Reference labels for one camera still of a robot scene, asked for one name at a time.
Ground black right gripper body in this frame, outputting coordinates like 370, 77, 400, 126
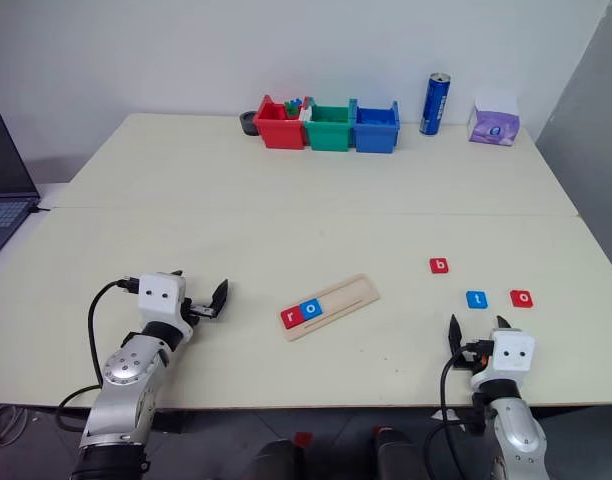
453, 338, 493, 370

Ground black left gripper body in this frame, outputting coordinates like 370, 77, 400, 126
180, 295, 218, 324

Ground wooden letter tray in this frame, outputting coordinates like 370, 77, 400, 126
279, 273, 382, 344

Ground dark rounded shape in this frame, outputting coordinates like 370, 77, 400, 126
255, 438, 307, 480
373, 428, 428, 480

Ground red plastic bin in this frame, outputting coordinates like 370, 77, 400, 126
252, 94, 308, 150

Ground green plastic bin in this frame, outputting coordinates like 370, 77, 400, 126
301, 98, 355, 153

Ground purple tissue box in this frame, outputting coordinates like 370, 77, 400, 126
467, 92, 521, 149

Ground dark laptop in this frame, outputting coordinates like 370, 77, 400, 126
0, 112, 41, 265

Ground blue plastic bin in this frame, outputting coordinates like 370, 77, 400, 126
353, 99, 401, 155

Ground tall blue drink can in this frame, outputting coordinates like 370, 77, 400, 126
418, 72, 452, 137

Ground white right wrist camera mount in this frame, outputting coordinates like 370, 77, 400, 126
485, 327, 537, 374

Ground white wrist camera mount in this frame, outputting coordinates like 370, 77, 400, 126
485, 327, 537, 374
137, 272, 195, 342

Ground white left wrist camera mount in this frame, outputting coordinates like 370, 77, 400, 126
137, 272, 195, 342

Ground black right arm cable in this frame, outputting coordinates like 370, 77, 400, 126
424, 339, 492, 480

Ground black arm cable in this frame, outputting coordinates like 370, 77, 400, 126
54, 277, 138, 437
424, 339, 492, 480

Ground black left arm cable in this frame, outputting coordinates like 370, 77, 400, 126
54, 277, 138, 437

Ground pale floor cables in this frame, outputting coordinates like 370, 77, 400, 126
0, 402, 31, 450

